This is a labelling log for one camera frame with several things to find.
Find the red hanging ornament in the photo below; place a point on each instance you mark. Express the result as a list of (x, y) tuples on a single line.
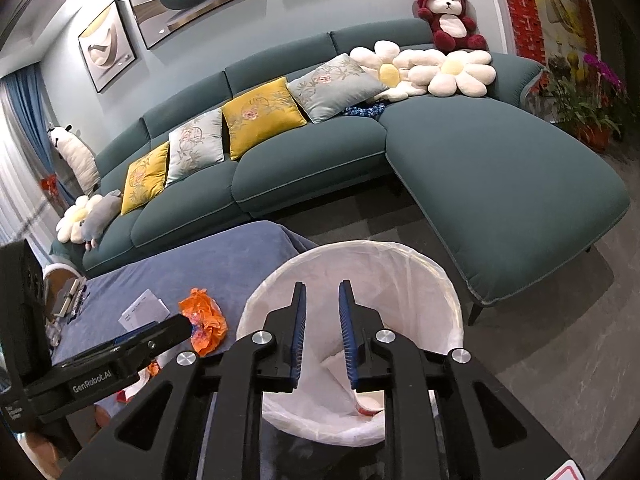
[(48, 184)]

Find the white paper card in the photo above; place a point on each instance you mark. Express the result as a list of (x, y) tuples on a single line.
[(145, 310)]

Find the red and white bear plush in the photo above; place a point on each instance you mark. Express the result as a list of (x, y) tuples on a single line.
[(452, 20)]

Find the grey plush animal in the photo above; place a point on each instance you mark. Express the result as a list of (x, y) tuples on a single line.
[(100, 215)]

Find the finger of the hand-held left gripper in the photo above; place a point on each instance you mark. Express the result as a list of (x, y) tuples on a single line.
[(160, 332)]

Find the white curved chair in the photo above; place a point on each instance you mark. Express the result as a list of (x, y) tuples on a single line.
[(55, 280)]

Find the small red wrapper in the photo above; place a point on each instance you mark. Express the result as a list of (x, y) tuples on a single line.
[(123, 396)]

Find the pale grey embroidered pillow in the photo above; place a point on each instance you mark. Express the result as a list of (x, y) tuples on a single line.
[(195, 147)]

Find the white panda plush pillow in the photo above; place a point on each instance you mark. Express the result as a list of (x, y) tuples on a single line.
[(75, 157)]

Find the teal sectional sofa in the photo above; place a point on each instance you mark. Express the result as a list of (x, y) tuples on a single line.
[(500, 185)]

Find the potted purple orchid plant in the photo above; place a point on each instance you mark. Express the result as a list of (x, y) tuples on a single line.
[(590, 105)]

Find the white flower cushion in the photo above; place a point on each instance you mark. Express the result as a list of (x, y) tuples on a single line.
[(375, 67), (455, 72), (75, 217)]

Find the grey floral embroidered pillow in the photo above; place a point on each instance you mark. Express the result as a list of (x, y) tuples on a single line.
[(335, 87)]

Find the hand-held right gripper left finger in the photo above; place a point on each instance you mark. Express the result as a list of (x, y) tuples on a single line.
[(298, 340)]

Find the abstract framed painting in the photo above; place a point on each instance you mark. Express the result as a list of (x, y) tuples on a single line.
[(105, 47)]

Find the small yellow embroidered pillow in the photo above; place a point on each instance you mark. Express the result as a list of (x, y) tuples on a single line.
[(147, 180)]

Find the blue curtain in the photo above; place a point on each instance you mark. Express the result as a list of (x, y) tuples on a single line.
[(22, 105)]

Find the red and white cup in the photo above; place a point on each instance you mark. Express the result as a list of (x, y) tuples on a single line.
[(370, 404)]

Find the white sheer curtain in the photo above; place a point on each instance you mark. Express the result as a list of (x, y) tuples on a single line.
[(25, 200)]

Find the bin with white liner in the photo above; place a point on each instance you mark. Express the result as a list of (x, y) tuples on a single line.
[(400, 280)]

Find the pink snack wrapper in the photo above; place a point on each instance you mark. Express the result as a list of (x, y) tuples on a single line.
[(152, 369)]

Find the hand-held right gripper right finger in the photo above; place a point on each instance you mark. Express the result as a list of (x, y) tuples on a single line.
[(347, 340)]

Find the blue beaded item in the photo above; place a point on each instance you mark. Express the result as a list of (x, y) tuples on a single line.
[(365, 110)]

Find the red floral wall mural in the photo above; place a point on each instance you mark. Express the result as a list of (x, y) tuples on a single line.
[(525, 5)]

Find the large yellow embroidered pillow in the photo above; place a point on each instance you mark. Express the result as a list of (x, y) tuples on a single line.
[(262, 117)]

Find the orange plastic bag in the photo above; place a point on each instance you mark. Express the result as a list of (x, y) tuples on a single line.
[(205, 320)]

